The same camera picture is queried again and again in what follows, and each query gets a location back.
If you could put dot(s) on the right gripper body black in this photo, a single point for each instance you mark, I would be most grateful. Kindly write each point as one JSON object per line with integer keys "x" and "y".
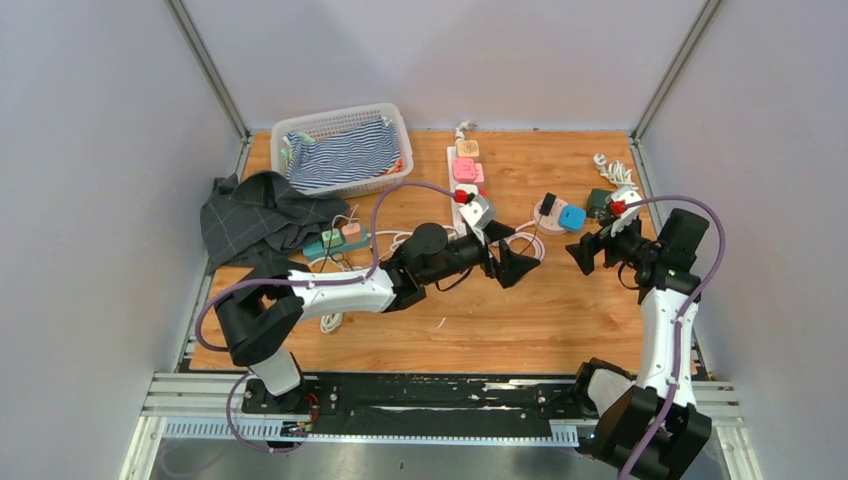
{"x": 626, "y": 247}

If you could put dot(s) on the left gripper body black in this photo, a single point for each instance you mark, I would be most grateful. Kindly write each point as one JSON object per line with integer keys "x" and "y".
{"x": 491, "y": 265}

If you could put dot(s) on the dark green plug adapter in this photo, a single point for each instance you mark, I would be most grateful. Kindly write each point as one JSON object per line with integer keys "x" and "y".
{"x": 596, "y": 204}

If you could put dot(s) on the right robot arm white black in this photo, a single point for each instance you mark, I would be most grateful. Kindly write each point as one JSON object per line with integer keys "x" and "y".
{"x": 648, "y": 424}

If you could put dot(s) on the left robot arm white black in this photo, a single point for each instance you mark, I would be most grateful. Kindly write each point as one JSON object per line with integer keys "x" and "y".
{"x": 258, "y": 313}

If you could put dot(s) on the blue plug adapter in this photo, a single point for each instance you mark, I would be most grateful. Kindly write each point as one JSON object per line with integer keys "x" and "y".
{"x": 572, "y": 218}

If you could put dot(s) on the white plug adapter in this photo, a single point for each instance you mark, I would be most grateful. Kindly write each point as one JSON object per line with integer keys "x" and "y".
{"x": 463, "y": 193}

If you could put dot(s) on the pink plug adapter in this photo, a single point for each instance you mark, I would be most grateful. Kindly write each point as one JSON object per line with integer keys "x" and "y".
{"x": 467, "y": 170}

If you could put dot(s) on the beige round-pattern plug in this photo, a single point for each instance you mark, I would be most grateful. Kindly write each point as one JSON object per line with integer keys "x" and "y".
{"x": 467, "y": 148}

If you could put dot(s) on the salmon plug adapter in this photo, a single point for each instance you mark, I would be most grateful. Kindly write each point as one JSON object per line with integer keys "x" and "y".
{"x": 352, "y": 232}

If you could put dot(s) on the long white power strip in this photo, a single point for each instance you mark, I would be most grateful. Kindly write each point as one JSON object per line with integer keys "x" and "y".
{"x": 451, "y": 154}

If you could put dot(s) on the small black charger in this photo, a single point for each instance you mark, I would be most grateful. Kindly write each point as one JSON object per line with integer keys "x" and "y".
{"x": 547, "y": 204}

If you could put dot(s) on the white plastic basket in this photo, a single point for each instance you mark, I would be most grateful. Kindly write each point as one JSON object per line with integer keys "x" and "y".
{"x": 325, "y": 124}

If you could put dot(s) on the teal power strip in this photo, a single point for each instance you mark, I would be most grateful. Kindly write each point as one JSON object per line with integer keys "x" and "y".
{"x": 316, "y": 249}

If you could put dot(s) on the blue white striped cloth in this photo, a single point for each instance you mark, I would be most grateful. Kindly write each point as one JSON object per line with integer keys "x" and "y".
{"x": 363, "y": 153}

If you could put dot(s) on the dark grey plaid cloth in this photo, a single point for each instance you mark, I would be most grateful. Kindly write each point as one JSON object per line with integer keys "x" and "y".
{"x": 260, "y": 219}

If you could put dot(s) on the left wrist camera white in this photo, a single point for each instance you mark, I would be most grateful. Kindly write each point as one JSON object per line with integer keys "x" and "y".
{"x": 476, "y": 214}

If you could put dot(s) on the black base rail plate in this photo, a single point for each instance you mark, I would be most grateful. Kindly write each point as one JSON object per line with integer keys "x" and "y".
{"x": 441, "y": 406}

